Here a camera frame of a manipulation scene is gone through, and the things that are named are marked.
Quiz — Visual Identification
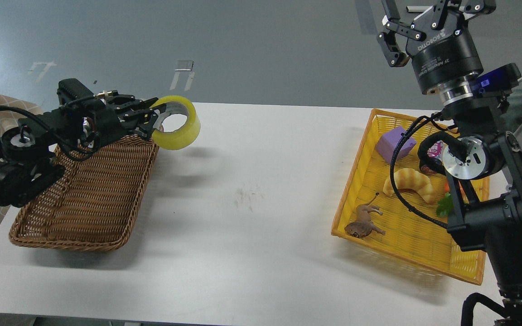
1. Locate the purple foam cube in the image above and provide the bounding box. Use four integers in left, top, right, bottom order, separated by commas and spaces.
375, 126, 417, 164

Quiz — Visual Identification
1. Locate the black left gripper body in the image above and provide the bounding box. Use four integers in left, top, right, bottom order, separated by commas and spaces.
84, 98, 126, 147

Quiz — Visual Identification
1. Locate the white stand base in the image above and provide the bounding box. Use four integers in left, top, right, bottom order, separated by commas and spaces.
406, 5, 434, 13

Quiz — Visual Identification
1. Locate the orange toy carrot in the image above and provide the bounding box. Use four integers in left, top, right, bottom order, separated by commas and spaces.
435, 182, 461, 218

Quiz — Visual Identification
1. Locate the yellow plastic basket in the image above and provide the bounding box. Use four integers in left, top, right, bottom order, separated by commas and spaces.
331, 109, 486, 285

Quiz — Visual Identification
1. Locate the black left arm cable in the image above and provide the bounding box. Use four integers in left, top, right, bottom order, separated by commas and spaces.
0, 105, 98, 161

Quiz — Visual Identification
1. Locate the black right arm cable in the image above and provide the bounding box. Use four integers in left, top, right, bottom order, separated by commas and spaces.
389, 113, 461, 227

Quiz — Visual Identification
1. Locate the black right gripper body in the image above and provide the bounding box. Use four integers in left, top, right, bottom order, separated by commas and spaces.
406, 12, 484, 95

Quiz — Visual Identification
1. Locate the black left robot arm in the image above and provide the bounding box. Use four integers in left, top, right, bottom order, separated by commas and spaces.
0, 78, 168, 207

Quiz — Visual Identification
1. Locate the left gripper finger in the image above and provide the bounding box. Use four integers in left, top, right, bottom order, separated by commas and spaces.
107, 94, 158, 116
125, 103, 166, 140

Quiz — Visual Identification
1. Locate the small jam jar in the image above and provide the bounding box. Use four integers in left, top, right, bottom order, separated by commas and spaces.
418, 140, 444, 175

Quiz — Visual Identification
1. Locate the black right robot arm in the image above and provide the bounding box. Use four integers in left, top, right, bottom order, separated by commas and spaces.
377, 0, 522, 326

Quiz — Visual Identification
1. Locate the brown toy lion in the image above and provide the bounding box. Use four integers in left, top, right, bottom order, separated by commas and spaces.
344, 192, 386, 239

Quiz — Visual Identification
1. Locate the toy croissant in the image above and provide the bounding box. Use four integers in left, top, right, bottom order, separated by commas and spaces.
392, 168, 436, 204

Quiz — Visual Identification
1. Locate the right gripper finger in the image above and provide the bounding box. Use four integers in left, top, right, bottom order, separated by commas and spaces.
418, 0, 497, 30
377, 0, 426, 67

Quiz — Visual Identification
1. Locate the yellow tape roll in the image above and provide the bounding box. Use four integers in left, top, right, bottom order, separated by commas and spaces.
150, 95, 201, 150

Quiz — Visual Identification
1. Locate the brown wicker basket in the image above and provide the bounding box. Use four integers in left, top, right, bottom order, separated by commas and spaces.
8, 135, 158, 252

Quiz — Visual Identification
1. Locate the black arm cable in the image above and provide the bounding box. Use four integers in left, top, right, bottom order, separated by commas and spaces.
0, 105, 98, 161
389, 113, 461, 227

